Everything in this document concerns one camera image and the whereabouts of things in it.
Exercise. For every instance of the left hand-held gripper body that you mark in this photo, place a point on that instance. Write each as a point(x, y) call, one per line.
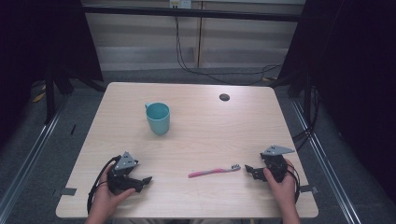
point(124, 165)

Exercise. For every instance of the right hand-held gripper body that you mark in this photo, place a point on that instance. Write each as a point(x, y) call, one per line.
point(275, 161)

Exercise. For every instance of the pink and grey toothbrush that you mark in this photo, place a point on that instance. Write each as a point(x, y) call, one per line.
point(211, 171)

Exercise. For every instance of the teal plastic cup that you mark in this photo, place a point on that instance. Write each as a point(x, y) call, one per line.
point(159, 121)

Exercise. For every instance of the person's right hand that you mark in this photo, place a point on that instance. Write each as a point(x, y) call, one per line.
point(285, 189)

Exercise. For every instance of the person's left hand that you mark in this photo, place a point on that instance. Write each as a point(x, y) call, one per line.
point(104, 199)

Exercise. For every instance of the grey tape strip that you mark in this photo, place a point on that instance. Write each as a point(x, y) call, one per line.
point(68, 191)
point(309, 189)

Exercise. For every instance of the small black floor strip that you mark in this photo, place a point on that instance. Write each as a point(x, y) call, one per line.
point(73, 129)

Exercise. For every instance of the black stand legs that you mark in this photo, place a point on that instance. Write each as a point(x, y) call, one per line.
point(49, 93)
point(306, 93)

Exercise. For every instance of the dark curtain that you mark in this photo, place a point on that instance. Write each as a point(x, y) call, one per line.
point(37, 46)
point(351, 77)

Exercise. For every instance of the black horizontal bar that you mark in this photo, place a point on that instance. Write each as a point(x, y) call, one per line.
point(193, 13)

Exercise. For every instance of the metal floor rail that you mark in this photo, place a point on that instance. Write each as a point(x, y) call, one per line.
point(29, 158)
point(327, 168)

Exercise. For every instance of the white wall power outlet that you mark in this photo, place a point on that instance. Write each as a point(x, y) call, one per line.
point(180, 3)

